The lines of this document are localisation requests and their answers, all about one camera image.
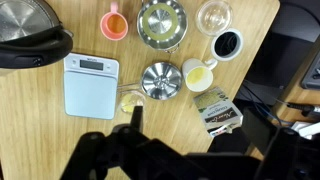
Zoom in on steel kettle black handle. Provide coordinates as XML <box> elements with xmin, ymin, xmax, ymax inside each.
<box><xmin>0</xmin><ymin>0</ymin><xmax>75</xmax><ymax>70</ymax></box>

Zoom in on black cable with plug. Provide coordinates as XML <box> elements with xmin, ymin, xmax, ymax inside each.
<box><xmin>286</xmin><ymin>101</ymin><xmax>320</xmax><ymax>118</ymax></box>

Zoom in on black electronic device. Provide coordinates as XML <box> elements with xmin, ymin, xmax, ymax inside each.
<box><xmin>299</xmin><ymin>49</ymin><xmax>320</xmax><ymax>91</ymax></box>

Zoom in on blue cable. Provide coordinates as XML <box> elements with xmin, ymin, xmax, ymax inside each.
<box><xmin>240</xmin><ymin>83</ymin><xmax>294</xmax><ymax>128</ymax></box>

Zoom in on white digital kitchen scale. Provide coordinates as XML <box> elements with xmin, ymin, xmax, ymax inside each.
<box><xmin>62</xmin><ymin>52</ymin><xmax>120</xmax><ymax>121</ymax></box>

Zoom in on couscous cardboard box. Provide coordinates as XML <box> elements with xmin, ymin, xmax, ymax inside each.
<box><xmin>193</xmin><ymin>86</ymin><xmax>244</xmax><ymax>138</ymax></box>

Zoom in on white mug black inside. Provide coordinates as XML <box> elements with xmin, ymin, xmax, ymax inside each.
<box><xmin>210</xmin><ymin>27</ymin><xmax>245</xmax><ymax>62</ymax></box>

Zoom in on white mug with yellow grains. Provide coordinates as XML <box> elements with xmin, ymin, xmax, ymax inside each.
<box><xmin>181</xmin><ymin>57</ymin><xmax>219</xmax><ymax>93</ymax></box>

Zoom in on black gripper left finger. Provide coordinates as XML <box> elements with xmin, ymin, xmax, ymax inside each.
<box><xmin>59</xmin><ymin>105</ymin><xmax>201</xmax><ymax>180</ymax></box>

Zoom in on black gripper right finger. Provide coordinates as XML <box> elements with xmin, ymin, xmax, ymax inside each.
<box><xmin>241</xmin><ymin>106</ymin><xmax>320</xmax><ymax>180</ymax></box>

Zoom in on small glass jar yellow grains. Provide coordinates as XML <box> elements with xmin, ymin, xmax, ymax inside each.
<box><xmin>117</xmin><ymin>89</ymin><xmax>147</xmax><ymax>115</ymax></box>

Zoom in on steel pot with couscous ring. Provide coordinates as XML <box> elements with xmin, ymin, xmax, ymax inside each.
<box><xmin>136</xmin><ymin>0</ymin><xmax>189</xmax><ymax>54</ymax></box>

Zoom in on pink plastic cup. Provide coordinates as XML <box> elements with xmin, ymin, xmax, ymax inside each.
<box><xmin>99</xmin><ymin>1</ymin><xmax>129</xmax><ymax>42</ymax></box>

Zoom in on white flat object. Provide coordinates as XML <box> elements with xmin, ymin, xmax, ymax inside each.
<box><xmin>291</xmin><ymin>120</ymin><xmax>320</xmax><ymax>138</ymax></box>

